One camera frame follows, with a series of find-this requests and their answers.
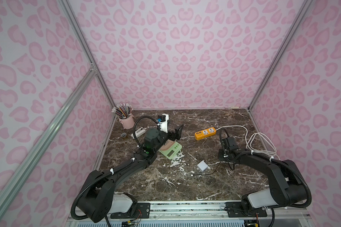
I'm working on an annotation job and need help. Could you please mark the green electronic kitchen scale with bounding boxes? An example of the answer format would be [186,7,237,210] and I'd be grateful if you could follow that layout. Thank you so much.
[159,141,182,160]

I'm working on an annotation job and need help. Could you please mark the white usb charger adapter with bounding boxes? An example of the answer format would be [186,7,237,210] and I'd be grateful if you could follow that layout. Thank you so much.
[197,160,209,172]

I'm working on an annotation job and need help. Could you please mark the black charging cable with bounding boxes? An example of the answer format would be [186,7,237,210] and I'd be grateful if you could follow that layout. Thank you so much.
[191,161,234,177]

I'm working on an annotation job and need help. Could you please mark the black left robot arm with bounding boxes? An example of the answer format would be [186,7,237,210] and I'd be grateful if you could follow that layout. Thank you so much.
[70,115,184,223]

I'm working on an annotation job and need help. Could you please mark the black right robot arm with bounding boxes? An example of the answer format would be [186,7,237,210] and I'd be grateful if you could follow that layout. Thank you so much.
[218,128,312,226]

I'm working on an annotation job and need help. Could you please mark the orange power strip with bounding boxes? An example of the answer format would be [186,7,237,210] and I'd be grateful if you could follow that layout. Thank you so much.
[195,127,217,141]

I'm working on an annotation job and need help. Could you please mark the white rectangular device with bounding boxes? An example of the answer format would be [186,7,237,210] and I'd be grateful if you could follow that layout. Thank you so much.
[135,127,146,138]

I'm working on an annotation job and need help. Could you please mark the pink pencil cup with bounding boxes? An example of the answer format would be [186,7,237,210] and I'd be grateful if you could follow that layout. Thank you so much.
[119,114,135,129]

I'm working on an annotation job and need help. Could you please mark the bundle of coloured pencils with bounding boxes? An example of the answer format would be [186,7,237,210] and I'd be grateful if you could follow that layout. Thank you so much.
[111,103,133,119]

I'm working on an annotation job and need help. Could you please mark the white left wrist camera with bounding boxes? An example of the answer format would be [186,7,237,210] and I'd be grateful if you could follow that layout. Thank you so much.
[157,114,169,133]

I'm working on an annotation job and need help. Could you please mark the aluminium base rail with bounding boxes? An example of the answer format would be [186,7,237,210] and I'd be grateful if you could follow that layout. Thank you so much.
[65,200,313,227]

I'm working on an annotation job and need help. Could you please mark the white power strip cable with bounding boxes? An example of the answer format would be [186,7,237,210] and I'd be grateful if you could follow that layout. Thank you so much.
[215,125,280,159]

